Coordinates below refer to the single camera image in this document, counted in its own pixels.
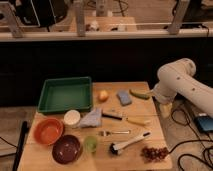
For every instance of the small green cup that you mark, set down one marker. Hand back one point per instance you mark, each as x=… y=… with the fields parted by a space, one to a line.
x=90 y=143

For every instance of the yellow red apple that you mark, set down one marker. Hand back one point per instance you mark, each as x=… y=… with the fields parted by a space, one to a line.
x=103 y=95

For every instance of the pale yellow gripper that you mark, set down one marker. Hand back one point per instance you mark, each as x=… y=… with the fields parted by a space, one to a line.
x=165 y=110

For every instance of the grey blue cloth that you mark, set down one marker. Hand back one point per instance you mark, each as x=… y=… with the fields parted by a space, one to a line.
x=92 y=119

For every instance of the dark maroon bowl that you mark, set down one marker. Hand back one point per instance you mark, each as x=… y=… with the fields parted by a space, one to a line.
x=66 y=149

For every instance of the black box top left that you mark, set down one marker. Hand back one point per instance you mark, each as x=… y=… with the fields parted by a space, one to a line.
x=41 y=13

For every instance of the silver fork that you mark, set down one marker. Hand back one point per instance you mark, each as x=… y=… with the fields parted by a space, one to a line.
x=107 y=133

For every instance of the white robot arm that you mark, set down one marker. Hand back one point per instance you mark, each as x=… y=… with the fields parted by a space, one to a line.
x=177 y=78

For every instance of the orange red bowl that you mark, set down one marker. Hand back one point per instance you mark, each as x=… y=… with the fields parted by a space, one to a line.
x=48 y=131

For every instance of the blue sponge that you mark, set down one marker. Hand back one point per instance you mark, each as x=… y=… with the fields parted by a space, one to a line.
x=124 y=98

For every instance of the white horizontal rail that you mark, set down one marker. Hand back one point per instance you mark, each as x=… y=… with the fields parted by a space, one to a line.
x=114 y=35

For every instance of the blue black box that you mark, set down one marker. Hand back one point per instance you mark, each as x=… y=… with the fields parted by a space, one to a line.
x=204 y=124

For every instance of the brown dried bunch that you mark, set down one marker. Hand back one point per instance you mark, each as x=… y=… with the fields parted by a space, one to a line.
x=151 y=154

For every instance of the yellow handled knife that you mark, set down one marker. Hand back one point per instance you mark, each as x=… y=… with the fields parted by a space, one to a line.
x=138 y=121

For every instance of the green plastic tray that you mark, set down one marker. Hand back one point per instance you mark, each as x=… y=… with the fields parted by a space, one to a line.
x=64 y=94

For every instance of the white round lid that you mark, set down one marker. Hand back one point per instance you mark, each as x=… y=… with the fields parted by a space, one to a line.
x=72 y=117

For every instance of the white black dish brush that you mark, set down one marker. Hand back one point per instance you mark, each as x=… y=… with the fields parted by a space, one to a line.
x=116 y=148

